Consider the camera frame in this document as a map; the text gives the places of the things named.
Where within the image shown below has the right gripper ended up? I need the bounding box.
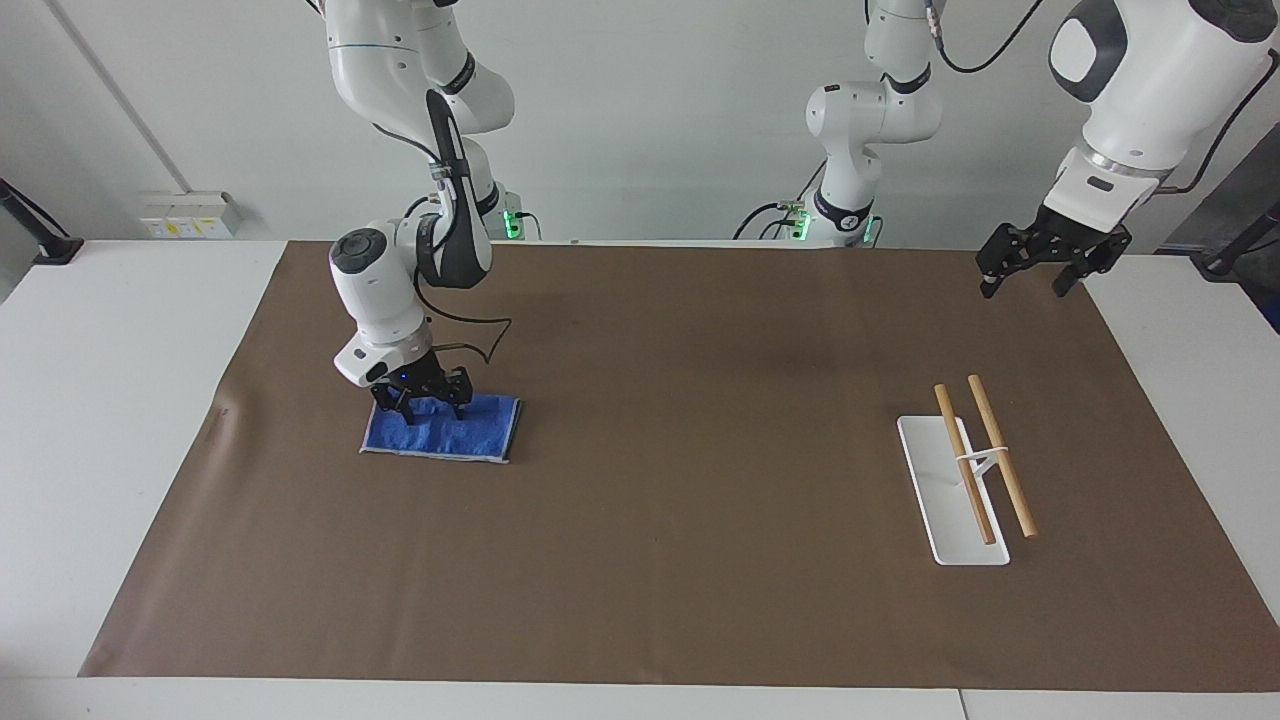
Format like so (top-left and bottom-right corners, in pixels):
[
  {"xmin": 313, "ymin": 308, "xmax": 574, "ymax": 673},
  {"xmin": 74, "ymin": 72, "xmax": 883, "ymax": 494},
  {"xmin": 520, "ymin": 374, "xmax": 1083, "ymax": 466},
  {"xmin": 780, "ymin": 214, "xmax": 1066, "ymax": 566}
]
[{"xmin": 368, "ymin": 345, "xmax": 475, "ymax": 427}]

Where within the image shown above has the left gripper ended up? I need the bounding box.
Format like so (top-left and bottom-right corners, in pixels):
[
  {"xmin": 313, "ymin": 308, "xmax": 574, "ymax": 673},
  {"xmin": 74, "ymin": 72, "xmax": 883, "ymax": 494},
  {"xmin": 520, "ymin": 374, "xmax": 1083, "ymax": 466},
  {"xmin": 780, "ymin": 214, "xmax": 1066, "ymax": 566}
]
[{"xmin": 976, "ymin": 204, "xmax": 1134, "ymax": 300}]

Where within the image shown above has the blue towel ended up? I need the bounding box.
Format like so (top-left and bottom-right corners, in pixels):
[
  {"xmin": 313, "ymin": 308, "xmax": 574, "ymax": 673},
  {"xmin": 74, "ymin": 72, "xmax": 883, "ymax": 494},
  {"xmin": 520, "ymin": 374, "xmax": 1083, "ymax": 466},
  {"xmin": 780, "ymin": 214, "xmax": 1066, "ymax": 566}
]
[{"xmin": 359, "ymin": 392, "xmax": 523, "ymax": 465}]

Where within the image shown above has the black stand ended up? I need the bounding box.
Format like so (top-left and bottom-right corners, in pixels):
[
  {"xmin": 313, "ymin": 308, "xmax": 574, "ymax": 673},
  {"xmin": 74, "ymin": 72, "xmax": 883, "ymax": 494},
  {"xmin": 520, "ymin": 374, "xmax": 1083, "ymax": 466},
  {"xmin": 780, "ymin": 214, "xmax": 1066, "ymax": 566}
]
[
  {"xmin": 0, "ymin": 177, "xmax": 85, "ymax": 267},
  {"xmin": 1189, "ymin": 198, "xmax": 1280, "ymax": 283}
]

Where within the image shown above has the white rack with wooden rods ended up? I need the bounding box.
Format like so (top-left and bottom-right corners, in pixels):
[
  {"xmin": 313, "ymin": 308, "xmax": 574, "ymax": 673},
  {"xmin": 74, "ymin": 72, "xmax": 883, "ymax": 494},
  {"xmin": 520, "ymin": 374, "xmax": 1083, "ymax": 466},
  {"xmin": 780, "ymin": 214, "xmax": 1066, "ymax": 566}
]
[{"xmin": 896, "ymin": 374, "xmax": 1040, "ymax": 568}]

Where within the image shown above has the black cable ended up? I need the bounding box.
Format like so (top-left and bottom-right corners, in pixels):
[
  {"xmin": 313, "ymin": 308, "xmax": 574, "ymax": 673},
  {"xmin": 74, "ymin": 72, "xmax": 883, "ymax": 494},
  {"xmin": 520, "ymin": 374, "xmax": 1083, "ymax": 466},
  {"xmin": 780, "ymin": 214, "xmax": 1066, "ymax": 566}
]
[
  {"xmin": 924, "ymin": 0, "xmax": 1047, "ymax": 75},
  {"xmin": 1160, "ymin": 50, "xmax": 1280, "ymax": 197},
  {"xmin": 412, "ymin": 268, "xmax": 514, "ymax": 367},
  {"xmin": 733, "ymin": 200, "xmax": 803, "ymax": 242}
]

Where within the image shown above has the white wall socket box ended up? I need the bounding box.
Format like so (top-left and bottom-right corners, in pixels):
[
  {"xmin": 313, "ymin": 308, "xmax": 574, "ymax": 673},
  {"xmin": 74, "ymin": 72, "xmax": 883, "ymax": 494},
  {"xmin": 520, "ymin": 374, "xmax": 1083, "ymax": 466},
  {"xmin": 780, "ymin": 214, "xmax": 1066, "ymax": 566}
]
[{"xmin": 139, "ymin": 189, "xmax": 244, "ymax": 240}]

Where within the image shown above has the white wall conduit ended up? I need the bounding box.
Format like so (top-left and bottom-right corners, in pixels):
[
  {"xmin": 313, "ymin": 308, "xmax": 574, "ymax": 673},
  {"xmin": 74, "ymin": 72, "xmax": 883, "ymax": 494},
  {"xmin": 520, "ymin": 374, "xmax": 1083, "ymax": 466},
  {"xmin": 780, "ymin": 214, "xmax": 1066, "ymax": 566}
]
[{"xmin": 44, "ymin": 0, "xmax": 193, "ymax": 194}]

